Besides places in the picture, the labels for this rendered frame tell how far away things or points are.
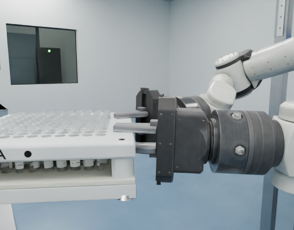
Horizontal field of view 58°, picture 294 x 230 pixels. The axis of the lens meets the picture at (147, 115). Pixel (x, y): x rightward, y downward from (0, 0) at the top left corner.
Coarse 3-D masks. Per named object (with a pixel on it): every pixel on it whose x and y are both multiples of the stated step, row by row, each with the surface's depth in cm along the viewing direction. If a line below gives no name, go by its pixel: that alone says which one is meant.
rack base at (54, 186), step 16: (96, 160) 39; (0, 176) 33; (16, 176) 33; (32, 176) 33; (48, 176) 33; (64, 176) 33; (80, 176) 33; (96, 176) 33; (0, 192) 31; (16, 192) 31; (32, 192) 31; (48, 192) 31; (64, 192) 31; (80, 192) 31; (96, 192) 32; (112, 192) 32; (128, 192) 32
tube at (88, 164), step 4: (84, 128) 35; (88, 128) 34; (84, 132) 34; (88, 132) 34; (84, 160) 35; (88, 160) 35; (92, 160) 35; (84, 164) 35; (88, 164) 35; (92, 164) 35; (84, 168) 35; (88, 168) 35; (92, 168) 35
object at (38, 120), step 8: (40, 112) 48; (48, 112) 48; (56, 112) 48; (80, 112) 48; (88, 112) 49; (96, 112) 48; (8, 120) 40; (16, 120) 41; (24, 120) 40; (32, 120) 40; (40, 120) 42; (48, 120) 41; (56, 120) 40; (64, 120) 43; (72, 120) 40; (80, 120) 40; (88, 120) 40; (96, 120) 41; (0, 128) 36; (8, 128) 35; (16, 128) 37; (24, 128) 35; (40, 128) 36; (64, 128) 36; (80, 128) 36; (80, 160) 37
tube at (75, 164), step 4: (68, 128) 34; (72, 128) 35; (76, 128) 34; (68, 132) 34; (72, 132) 34; (76, 132) 34; (72, 136) 34; (72, 160) 35; (76, 160) 35; (72, 164) 35; (76, 164) 35; (72, 168) 35; (76, 168) 35
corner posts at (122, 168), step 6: (114, 162) 32; (120, 162) 32; (126, 162) 32; (132, 162) 33; (114, 168) 32; (120, 168) 32; (126, 168) 32; (132, 168) 33; (114, 174) 32; (120, 174) 32; (126, 174) 32; (132, 174) 33
